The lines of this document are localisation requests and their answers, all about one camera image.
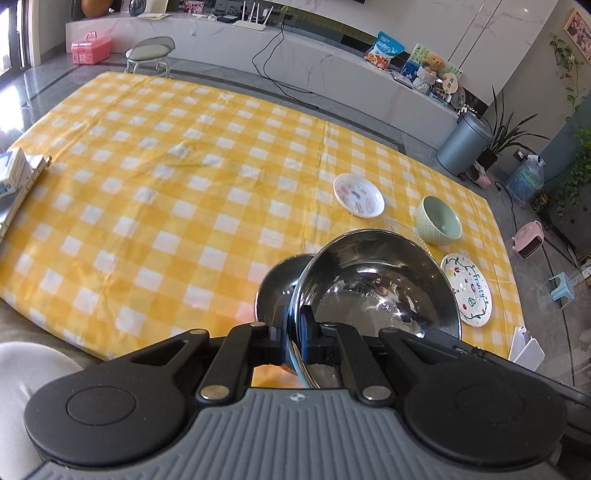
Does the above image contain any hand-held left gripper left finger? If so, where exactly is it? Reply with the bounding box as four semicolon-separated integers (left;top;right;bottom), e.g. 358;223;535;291
131;323;291;403

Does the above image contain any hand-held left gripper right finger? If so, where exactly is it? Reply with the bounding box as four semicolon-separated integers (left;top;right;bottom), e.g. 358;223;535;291
299;307;465;403

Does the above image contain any small stainless steel bowl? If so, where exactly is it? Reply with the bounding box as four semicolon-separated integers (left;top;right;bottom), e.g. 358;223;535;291
255;254;319;325

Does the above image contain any large stainless steel bowl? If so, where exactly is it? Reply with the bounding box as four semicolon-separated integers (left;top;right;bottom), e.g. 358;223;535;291
286;229;463;389

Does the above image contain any small white sticker plate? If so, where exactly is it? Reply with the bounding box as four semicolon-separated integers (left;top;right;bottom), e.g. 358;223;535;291
333;174;386;218

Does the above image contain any white vine print plate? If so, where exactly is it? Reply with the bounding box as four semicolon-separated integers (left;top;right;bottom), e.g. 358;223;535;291
440;253;494;328

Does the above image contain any clear glass plate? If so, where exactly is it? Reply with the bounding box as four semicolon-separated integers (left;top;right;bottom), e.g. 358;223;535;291
385;217;422;239

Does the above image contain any pale green ceramic bowl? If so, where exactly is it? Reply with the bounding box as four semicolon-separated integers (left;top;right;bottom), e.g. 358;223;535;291
416;196;463;246

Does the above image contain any yellow white checked tablecloth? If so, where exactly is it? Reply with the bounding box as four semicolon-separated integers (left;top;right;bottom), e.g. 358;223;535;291
0;70;525;389

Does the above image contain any pink space heater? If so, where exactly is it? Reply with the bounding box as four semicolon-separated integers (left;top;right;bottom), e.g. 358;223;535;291
512;220;545;260

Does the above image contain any grey pedal trash bin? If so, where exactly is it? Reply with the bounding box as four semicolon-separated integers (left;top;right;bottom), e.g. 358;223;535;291
436;112;495;177

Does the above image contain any small teal step stool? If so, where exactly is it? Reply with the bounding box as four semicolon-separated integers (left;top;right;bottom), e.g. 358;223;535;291
548;272;576;304

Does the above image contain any clear water jug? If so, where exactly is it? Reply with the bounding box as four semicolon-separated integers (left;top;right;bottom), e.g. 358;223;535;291
506;154;546;206

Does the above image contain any white marble tv cabinet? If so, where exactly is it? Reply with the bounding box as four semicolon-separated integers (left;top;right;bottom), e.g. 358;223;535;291
65;10;472;136

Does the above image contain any potted long leaf plant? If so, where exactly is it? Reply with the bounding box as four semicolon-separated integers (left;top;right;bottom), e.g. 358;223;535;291
475;87;551;172

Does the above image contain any blue snack bag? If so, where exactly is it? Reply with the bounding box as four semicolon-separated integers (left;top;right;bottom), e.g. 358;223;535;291
364;31;406;70

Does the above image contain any brown teddy bear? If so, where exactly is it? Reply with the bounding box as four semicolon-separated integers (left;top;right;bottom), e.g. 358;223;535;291
422;54;447;77

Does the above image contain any white router with antennas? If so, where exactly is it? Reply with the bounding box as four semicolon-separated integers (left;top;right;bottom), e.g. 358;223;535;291
237;2;269;32

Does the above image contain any white blue box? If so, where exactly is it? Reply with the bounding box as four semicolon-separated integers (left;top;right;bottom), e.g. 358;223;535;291
0;148;27;200

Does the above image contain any grey cushioned stool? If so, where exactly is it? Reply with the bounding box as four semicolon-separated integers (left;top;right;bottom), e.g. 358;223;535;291
124;36;177;79

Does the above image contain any pink plastic toolbox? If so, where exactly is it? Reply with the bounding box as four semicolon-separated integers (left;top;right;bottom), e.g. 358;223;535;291
71;31;113;66

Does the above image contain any green climbing vine plant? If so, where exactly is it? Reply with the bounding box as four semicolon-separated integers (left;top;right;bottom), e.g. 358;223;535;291
549;34;586;121

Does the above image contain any white plastic bracket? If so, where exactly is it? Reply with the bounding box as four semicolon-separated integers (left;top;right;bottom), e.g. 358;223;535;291
509;325;546;371

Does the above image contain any black cable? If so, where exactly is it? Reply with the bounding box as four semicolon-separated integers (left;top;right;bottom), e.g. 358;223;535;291
251;28;325;94

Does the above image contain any framed wall picture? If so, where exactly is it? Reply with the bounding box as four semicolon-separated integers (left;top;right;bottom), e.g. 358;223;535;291
564;8;591;47

